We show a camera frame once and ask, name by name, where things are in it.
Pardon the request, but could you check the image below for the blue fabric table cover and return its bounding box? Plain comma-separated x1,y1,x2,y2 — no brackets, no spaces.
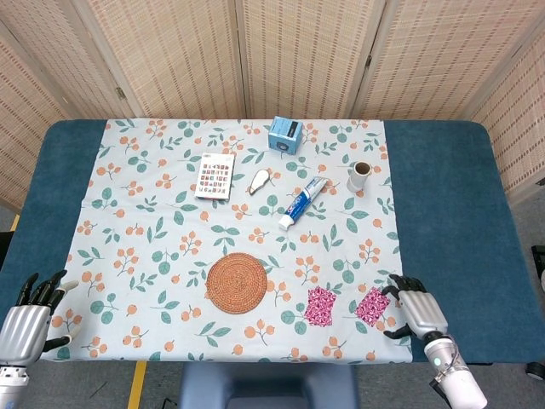
0,118,533,366

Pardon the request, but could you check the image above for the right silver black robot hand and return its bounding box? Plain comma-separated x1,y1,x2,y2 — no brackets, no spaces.
381,274,450,342

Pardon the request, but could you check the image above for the light blue cardboard box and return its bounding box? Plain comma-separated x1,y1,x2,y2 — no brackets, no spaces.
267,115,304,156

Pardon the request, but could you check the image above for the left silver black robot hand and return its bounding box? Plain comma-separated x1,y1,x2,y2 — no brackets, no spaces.
0,268,83,366

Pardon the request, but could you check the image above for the flat box with colourful grid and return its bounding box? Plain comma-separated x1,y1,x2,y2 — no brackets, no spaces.
194,153,236,200

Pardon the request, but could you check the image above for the round woven rattan coaster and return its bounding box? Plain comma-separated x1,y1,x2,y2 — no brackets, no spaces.
205,252,268,314

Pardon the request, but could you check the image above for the floral print tablecloth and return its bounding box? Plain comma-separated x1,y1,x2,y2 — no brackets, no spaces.
36,118,413,364

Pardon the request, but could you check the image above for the blue white toothpaste tube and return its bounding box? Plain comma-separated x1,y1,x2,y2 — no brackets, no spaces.
278,176,329,231

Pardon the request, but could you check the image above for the white cardboard tube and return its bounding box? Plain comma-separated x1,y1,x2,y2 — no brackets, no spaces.
346,161,373,193

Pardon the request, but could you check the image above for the correction tape dispenser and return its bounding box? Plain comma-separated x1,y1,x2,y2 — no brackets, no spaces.
248,168,273,196

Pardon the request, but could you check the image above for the black equipment beside table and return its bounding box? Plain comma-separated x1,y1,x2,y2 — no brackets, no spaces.
530,245,545,295

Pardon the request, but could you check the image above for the woven bamboo folding screen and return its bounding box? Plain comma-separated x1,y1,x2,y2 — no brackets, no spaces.
0,0,545,210

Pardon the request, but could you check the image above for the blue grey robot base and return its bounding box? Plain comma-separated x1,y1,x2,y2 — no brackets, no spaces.
178,362,359,409

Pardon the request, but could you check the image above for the pink patterned cloth piece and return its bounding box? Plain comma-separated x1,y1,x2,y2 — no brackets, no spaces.
304,285,338,328
354,285,392,329

